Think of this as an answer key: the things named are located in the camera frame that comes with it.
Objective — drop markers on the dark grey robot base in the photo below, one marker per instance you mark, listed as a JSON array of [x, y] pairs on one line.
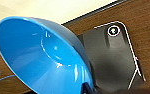
[[107, 60]]

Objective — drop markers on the round silver base bolt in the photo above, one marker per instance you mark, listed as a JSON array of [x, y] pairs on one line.
[[113, 31]]

